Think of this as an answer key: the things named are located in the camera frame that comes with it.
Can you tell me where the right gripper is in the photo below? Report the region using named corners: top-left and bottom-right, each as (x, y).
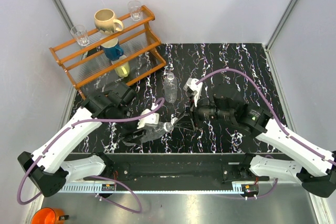
top-left (174, 93), bottom-right (233, 131)

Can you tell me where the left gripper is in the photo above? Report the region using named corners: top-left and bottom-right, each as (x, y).
top-left (114, 105), bottom-right (148, 144)

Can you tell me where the clear plastic bottle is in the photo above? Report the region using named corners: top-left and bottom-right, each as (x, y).
top-left (163, 72), bottom-right (178, 103)
top-left (124, 122), bottom-right (167, 146)

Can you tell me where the white bottle cap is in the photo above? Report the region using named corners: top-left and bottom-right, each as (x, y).
top-left (163, 122), bottom-right (174, 132)

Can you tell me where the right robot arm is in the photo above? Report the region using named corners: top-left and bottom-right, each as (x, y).
top-left (181, 78), bottom-right (335, 198)

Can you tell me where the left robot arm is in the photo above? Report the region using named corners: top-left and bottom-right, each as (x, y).
top-left (17, 83), bottom-right (138, 197)

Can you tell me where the yellow ceramic mug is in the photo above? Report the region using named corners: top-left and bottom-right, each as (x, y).
top-left (111, 55), bottom-right (130, 78)

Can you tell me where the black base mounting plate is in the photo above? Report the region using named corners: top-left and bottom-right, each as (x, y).
top-left (72, 152), bottom-right (271, 185)

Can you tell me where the blue ceramic mug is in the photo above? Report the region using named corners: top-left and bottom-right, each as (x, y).
top-left (101, 38), bottom-right (124, 61)

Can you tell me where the orange wooden shelf rack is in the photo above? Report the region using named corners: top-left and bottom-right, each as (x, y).
top-left (49, 5), bottom-right (166, 99)

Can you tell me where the clear drinking glass left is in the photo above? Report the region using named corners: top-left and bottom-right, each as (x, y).
top-left (70, 25), bottom-right (90, 47)

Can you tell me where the clear drinking glass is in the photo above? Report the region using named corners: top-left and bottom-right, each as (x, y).
top-left (70, 25), bottom-right (90, 47)
top-left (128, 1), bottom-right (142, 22)

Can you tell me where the beige ceramic mug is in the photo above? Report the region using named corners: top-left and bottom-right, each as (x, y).
top-left (94, 9), bottom-right (124, 35)

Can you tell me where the orange cup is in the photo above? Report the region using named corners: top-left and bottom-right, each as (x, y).
top-left (30, 207), bottom-right (69, 224)

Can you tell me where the clear drinking glass right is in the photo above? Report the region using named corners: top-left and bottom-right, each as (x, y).
top-left (128, 1), bottom-right (142, 22)

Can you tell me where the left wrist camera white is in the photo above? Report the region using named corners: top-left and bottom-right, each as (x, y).
top-left (137, 113), bottom-right (160, 129)

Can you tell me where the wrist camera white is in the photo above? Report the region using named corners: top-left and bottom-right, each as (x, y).
top-left (137, 113), bottom-right (160, 129)
top-left (183, 78), bottom-right (203, 107)

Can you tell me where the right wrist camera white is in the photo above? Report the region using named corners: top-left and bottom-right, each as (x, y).
top-left (183, 78), bottom-right (203, 107)

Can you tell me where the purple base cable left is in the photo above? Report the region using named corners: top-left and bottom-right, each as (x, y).
top-left (96, 176), bottom-right (144, 214)

